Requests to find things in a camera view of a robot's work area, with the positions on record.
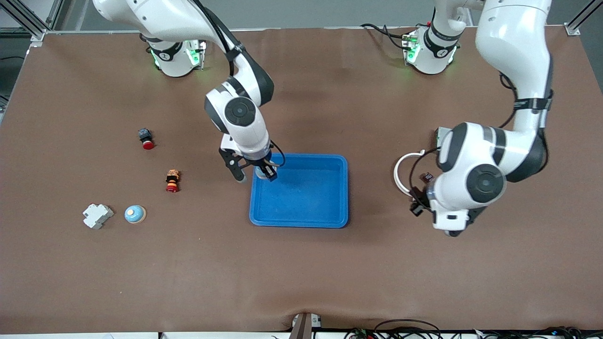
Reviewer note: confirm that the blue bell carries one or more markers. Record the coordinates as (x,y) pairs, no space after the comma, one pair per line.
(259,173)
(134,214)

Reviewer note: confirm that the small black capacitor block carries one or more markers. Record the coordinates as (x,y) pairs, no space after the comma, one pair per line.
(427,177)

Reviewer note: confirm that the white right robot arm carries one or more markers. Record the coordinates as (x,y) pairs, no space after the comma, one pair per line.
(141,14)

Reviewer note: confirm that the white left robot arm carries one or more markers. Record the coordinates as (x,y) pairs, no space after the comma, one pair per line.
(513,42)

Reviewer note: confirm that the blue plastic tray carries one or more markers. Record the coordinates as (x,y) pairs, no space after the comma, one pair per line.
(306,202)

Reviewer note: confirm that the grey metal box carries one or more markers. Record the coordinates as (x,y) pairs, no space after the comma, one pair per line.
(439,134)

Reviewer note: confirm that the red mushroom button black body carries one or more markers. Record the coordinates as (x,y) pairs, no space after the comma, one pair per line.
(147,141)

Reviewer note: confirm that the brown table mat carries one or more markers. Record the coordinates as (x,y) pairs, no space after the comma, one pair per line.
(301,273)

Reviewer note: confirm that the small green red connector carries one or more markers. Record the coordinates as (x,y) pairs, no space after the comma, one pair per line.
(362,334)

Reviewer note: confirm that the white circuit breaker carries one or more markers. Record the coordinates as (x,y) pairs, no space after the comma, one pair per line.
(96,216)

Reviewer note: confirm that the white table edge strip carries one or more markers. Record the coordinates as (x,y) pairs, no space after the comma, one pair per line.
(70,336)

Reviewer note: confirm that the white curved plastic bracket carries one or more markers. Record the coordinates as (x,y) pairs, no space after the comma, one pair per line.
(395,175)

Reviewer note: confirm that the red yellow push button switch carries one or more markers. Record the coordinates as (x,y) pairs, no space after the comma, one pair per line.
(173,181)

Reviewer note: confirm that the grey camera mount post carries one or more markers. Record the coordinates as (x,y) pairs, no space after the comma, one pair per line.
(301,327)

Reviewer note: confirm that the aluminium frame strut with bracket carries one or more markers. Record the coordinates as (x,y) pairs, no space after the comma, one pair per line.
(573,30)
(23,16)

